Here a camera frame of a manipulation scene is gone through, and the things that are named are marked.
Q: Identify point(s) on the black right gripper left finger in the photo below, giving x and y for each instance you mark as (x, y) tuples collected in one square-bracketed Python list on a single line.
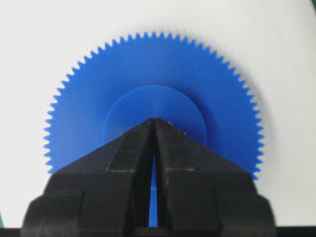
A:
[(106, 193)]

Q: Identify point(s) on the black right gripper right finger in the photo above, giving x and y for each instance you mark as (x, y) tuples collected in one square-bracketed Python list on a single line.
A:
[(202, 194)]

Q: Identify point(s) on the blue plastic gear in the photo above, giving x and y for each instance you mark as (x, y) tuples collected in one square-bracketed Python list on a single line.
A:
[(154, 77)]

